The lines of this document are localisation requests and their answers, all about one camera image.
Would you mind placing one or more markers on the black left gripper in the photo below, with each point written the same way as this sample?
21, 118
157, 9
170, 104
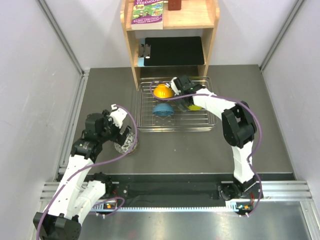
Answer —
118, 138

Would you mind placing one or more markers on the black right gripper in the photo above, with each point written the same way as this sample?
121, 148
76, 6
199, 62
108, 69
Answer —
182, 107

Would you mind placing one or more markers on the green bowl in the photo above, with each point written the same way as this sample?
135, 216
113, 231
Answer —
194, 107

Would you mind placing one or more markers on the patterned white floral bowl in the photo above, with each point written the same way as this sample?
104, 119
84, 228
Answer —
129, 142

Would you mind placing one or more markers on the blue bowl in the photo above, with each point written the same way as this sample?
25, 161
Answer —
163, 109

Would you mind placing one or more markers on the orange bowl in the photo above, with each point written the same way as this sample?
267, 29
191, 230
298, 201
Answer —
163, 92

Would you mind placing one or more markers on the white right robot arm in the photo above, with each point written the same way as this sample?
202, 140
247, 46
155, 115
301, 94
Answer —
238, 128

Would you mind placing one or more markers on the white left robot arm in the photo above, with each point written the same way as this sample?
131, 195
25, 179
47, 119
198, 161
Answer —
63, 217

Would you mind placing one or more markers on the black clipboard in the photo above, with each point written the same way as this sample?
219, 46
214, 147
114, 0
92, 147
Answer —
170, 51

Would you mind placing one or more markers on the wooden shelf unit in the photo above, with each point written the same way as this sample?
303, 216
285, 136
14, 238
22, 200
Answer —
197, 18

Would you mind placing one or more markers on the purple book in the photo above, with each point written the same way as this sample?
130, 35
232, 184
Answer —
147, 15

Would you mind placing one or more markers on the brown block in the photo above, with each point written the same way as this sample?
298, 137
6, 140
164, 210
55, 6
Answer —
174, 5

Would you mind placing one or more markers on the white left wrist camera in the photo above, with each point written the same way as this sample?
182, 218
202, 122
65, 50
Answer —
118, 115

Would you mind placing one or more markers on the metal wire dish rack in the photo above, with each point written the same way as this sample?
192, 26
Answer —
179, 121

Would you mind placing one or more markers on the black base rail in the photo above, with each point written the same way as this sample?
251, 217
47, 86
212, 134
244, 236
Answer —
172, 190

